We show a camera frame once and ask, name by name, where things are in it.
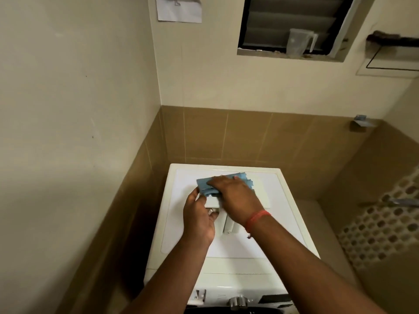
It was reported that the person's left hand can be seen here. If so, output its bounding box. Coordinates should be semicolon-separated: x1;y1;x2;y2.
182;188;219;247

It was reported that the person's right hand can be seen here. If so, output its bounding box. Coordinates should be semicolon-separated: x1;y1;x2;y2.
206;175;266;228

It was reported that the blue cloth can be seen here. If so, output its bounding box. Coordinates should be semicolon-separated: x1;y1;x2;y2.
196;172;255;197

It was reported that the white washing machine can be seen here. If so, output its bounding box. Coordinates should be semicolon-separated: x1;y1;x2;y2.
143;164;321;314

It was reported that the person's left forearm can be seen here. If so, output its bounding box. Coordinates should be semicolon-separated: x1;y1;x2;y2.
123;237;213;314

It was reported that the person's right forearm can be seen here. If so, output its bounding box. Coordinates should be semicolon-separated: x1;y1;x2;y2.
247;214;388;314

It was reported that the red thread wristband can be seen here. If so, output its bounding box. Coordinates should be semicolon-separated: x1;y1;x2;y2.
244;210;272;239

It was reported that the clear plastic measuring jug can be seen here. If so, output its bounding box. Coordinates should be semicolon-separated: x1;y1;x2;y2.
285;28;319;58

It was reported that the dark framed louvre window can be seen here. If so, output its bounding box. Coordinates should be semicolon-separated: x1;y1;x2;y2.
237;0;362;62

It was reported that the white line drawing paper sheet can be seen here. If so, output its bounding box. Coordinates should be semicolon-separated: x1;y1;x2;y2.
155;0;203;23

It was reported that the black brush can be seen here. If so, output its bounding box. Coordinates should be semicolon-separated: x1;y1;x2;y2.
366;30;419;48

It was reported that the chrome wall hook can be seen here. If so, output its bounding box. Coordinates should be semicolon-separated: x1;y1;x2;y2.
349;114;378;133

